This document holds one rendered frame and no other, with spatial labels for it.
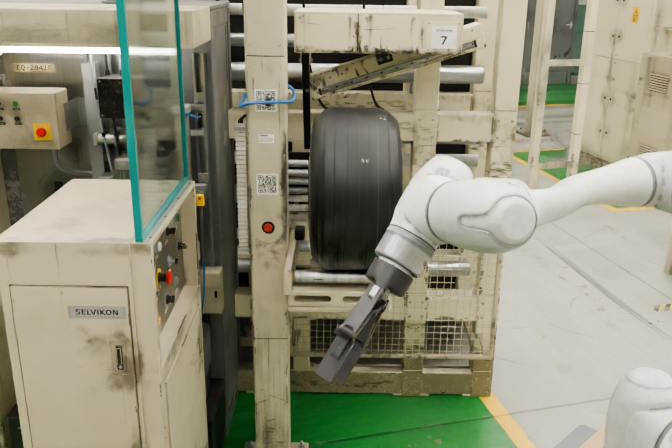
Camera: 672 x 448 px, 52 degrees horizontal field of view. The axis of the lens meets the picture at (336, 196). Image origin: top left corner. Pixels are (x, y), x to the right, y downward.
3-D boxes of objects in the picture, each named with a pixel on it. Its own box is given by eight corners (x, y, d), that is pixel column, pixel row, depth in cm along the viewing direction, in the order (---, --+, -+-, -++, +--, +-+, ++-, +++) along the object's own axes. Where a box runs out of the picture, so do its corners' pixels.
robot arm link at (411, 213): (374, 219, 122) (412, 226, 110) (418, 145, 124) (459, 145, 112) (419, 250, 126) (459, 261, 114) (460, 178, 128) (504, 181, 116)
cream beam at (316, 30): (294, 53, 251) (293, 11, 246) (298, 46, 275) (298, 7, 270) (462, 55, 250) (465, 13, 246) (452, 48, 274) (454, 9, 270)
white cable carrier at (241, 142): (238, 254, 248) (234, 123, 234) (240, 249, 253) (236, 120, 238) (251, 254, 248) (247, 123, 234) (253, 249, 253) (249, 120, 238)
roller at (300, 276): (291, 284, 242) (291, 273, 241) (292, 279, 247) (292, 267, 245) (391, 286, 242) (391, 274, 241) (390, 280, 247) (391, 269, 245)
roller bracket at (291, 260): (283, 296, 240) (283, 270, 237) (291, 251, 278) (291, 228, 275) (293, 296, 240) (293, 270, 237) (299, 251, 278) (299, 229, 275)
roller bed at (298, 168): (262, 230, 286) (261, 160, 277) (266, 217, 300) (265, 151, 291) (310, 230, 286) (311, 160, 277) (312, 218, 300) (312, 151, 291)
